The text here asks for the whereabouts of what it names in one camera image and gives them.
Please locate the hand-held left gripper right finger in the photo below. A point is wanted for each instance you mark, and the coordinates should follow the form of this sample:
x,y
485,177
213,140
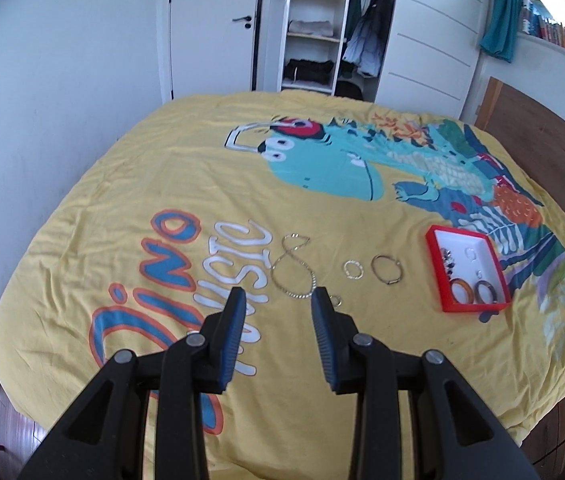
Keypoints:
x,y
325,340

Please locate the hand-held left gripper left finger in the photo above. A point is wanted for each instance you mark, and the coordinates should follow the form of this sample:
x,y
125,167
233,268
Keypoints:
x,y
227,340

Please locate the dark brown bangle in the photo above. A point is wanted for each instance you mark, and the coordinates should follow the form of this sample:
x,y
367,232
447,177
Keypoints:
x,y
477,292

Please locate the red jewelry box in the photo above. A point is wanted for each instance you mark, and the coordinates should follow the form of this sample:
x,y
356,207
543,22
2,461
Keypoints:
x,y
435,280

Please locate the orange amber bangle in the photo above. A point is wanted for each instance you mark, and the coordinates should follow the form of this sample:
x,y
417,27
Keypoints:
x,y
454,290

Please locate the silver wristwatch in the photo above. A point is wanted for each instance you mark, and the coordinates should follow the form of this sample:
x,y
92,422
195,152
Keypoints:
x,y
445,252

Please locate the thin bronze bangle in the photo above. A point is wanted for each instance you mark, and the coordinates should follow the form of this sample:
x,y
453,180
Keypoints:
x,y
393,281

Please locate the wooden headboard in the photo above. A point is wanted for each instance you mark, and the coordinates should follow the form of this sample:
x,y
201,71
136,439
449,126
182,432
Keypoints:
x,y
547,135

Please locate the yellow printed blanket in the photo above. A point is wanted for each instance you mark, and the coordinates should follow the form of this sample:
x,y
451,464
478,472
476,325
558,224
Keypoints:
x,y
137,185

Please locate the folded black clothes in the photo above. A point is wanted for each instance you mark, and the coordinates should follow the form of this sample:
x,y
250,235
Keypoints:
x,y
310,70

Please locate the teal curtain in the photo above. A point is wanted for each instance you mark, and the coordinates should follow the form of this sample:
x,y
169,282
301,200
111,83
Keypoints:
x,y
504,15

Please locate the white wardrobe shelf unit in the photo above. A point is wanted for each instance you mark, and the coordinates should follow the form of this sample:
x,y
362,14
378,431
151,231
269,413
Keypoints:
x,y
287,45

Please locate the white sliding wardrobe door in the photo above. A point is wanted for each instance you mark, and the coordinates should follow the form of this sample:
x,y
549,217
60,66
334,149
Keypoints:
x,y
432,35

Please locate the white room door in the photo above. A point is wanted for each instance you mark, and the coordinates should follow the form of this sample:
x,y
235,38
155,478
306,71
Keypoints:
x,y
212,35

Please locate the hanging jackets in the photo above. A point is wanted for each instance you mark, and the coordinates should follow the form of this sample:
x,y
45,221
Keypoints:
x,y
370,35

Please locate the folded beige clothes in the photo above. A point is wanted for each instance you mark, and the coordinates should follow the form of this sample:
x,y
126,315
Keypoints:
x,y
310,27

